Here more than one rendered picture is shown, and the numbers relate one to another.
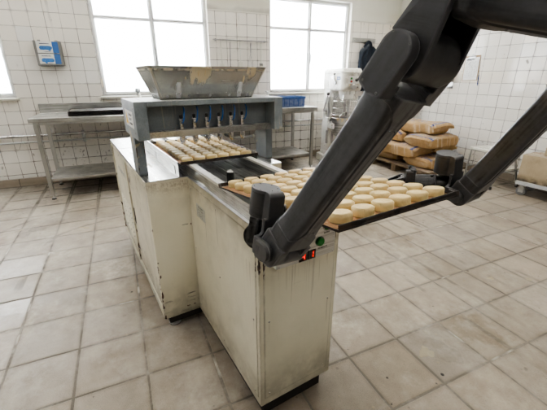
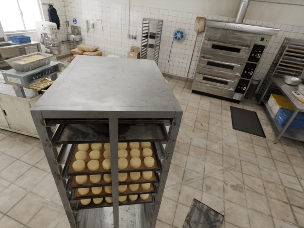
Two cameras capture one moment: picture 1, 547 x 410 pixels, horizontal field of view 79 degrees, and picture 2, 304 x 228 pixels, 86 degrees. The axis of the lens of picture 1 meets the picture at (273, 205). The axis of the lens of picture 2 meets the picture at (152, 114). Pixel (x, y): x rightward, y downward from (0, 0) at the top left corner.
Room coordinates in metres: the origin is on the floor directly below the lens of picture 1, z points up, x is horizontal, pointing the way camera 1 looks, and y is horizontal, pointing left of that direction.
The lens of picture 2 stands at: (-1.19, 0.96, 2.11)
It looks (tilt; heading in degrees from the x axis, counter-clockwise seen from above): 33 degrees down; 310
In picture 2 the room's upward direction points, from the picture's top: 7 degrees clockwise
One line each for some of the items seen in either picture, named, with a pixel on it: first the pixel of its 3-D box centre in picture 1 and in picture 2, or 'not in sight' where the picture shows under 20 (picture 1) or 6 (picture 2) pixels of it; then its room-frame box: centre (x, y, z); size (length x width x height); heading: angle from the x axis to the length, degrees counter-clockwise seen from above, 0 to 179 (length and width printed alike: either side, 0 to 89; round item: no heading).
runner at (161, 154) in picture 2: not in sight; (151, 114); (-0.68, 0.35, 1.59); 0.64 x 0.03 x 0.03; 142
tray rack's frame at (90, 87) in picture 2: not in sight; (117, 185); (-0.56, 0.50, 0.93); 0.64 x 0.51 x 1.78; 142
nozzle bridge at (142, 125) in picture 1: (206, 132); (36, 77); (1.72, 0.35, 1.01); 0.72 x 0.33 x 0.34; 121
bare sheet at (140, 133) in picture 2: not in sight; (116, 102); (-0.57, 0.51, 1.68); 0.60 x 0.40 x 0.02; 142
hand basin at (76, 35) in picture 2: not in sight; (75, 34); (5.78, -2.16, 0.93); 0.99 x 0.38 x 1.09; 24
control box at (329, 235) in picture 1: (304, 240); not in sight; (0.98, -0.10, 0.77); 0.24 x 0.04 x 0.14; 121
